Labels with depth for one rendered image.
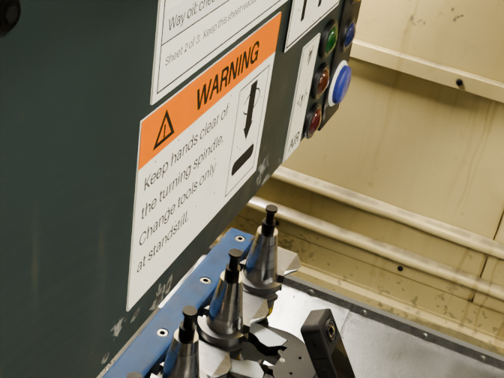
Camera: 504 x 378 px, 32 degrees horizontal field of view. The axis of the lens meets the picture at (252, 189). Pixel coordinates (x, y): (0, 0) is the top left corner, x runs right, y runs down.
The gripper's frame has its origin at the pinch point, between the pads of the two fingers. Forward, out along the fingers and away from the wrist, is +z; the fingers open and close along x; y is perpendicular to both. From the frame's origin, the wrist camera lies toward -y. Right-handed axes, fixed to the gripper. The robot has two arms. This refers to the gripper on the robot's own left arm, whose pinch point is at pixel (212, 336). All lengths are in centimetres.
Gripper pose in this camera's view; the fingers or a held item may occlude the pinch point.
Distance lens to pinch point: 107.4
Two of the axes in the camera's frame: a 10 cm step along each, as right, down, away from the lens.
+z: -9.0, -3.4, 2.6
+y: -1.5, 8.3, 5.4
